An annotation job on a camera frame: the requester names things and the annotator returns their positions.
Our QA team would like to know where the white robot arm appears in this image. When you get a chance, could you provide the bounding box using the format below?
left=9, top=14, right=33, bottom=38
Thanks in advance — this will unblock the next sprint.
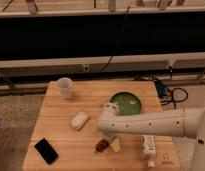
left=97, top=103, right=205, bottom=171

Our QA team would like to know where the white tube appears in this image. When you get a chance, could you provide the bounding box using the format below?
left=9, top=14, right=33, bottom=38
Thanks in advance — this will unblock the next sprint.
left=141, top=135, right=156, bottom=168

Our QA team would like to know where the green bowl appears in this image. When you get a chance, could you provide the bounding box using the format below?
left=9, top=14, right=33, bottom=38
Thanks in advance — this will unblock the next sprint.
left=110, top=92, right=142, bottom=116

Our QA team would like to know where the black smartphone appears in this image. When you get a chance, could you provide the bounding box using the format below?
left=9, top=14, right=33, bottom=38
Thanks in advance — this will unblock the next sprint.
left=34, top=138, right=58, bottom=164

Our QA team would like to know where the blue power adapter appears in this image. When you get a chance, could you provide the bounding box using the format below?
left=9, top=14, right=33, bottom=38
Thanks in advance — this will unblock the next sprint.
left=155, top=82, right=166, bottom=98

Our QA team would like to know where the clear plastic cup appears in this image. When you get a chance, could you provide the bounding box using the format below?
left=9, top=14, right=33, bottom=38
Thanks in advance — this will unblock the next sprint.
left=57, top=77, right=73, bottom=99

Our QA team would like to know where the black cable coil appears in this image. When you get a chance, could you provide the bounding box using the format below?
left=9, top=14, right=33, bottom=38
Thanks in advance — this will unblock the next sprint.
left=134, top=75, right=190, bottom=108

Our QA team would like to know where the black hanging cable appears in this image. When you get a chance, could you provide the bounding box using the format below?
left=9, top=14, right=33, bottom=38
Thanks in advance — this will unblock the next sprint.
left=97, top=4, right=132, bottom=74

